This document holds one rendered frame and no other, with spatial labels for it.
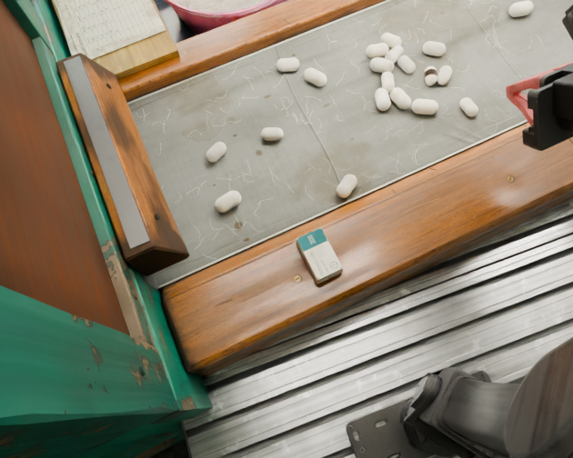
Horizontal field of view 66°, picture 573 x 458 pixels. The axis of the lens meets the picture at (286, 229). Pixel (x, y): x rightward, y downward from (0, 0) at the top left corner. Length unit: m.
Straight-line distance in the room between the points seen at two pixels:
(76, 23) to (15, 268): 0.58
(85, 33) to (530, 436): 0.76
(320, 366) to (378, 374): 0.08
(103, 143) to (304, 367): 0.38
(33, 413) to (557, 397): 0.24
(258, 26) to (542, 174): 0.47
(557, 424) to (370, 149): 0.49
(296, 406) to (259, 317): 0.14
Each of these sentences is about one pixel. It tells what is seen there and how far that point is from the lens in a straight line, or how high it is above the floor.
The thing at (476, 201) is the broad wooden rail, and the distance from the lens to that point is 0.63.
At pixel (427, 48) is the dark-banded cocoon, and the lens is 0.77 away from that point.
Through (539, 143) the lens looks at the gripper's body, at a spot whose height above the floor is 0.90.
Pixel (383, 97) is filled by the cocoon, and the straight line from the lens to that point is 0.69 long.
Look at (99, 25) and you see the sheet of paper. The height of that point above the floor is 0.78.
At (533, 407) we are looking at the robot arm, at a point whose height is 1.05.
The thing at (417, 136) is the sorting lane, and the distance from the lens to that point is 0.69.
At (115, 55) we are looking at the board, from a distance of 0.77.
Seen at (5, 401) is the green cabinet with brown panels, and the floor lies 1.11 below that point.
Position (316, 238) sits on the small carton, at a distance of 0.55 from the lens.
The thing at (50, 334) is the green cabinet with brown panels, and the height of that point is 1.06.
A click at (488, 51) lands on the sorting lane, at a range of 0.82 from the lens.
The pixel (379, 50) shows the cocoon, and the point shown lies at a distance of 0.75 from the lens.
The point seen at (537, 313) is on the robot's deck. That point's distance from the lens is 0.72.
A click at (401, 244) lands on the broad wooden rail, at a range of 0.58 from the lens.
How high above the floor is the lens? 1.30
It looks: 69 degrees down
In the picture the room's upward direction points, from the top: 6 degrees counter-clockwise
